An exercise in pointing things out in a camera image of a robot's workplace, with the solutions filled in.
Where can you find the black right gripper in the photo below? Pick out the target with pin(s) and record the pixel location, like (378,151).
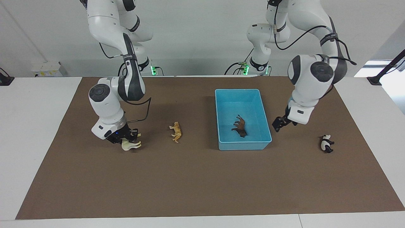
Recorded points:
(118,134)

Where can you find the black white panda toy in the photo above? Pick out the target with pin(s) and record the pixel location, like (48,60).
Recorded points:
(326,144)

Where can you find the white background box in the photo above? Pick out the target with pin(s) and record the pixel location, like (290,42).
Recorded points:
(47,69)

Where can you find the brown lion toy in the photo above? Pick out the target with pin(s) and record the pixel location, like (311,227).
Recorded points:
(240,126)

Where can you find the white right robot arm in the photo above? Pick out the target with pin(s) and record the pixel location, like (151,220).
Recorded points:
(107,104)

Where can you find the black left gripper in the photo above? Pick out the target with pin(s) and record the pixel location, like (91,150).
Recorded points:
(289,117)

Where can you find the orange tiger toy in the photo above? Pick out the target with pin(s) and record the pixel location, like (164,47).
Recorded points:
(177,132)

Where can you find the white horse toy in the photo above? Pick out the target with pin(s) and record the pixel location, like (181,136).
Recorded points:
(129,145)

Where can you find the brown table mat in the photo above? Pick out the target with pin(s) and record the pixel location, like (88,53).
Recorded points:
(196,180)

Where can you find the black table clamp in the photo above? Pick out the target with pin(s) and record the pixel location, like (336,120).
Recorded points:
(5,80)

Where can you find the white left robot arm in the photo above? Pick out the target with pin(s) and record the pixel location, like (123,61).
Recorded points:
(311,79)

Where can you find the light blue storage box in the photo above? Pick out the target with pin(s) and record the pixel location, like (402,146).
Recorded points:
(253,107)

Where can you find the black camera stand pole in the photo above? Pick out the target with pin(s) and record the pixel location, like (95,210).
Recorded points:
(384,71)

